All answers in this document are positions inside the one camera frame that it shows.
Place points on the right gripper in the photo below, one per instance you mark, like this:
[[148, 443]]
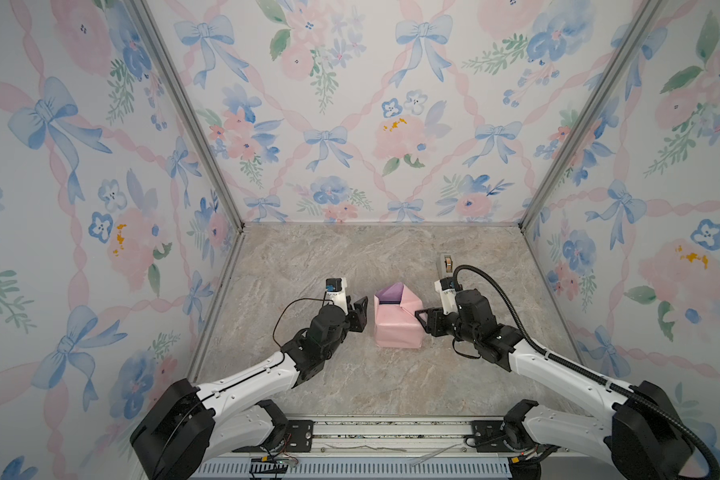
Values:
[[434, 320]]

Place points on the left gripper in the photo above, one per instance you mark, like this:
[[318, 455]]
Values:
[[358, 318]]

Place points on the purple wrapping paper sheet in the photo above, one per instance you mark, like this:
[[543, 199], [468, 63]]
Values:
[[395, 324]]

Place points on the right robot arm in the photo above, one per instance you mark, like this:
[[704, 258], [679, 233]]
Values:
[[632, 428]]

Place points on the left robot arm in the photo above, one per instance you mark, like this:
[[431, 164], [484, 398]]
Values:
[[191, 424]]

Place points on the beige tape dispenser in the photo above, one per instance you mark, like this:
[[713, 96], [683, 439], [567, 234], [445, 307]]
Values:
[[445, 265]]

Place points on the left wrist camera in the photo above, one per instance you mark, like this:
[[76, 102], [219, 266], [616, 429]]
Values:
[[335, 292]]

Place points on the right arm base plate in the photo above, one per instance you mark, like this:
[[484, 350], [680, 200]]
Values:
[[488, 436]]

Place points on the aluminium front rail frame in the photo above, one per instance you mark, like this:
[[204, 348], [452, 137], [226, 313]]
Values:
[[422, 439]]

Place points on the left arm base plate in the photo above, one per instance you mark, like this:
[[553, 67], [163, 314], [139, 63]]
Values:
[[296, 436]]

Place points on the white slotted cable duct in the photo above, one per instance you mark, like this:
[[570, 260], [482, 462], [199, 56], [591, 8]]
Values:
[[356, 468]]

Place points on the left aluminium corner post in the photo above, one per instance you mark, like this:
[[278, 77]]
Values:
[[154, 42]]

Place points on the aluminium corner post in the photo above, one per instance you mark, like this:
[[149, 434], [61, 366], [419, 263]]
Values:
[[154, 42], [634, 36]]

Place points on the right aluminium corner post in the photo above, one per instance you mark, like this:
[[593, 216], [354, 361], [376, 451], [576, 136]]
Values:
[[634, 36]]

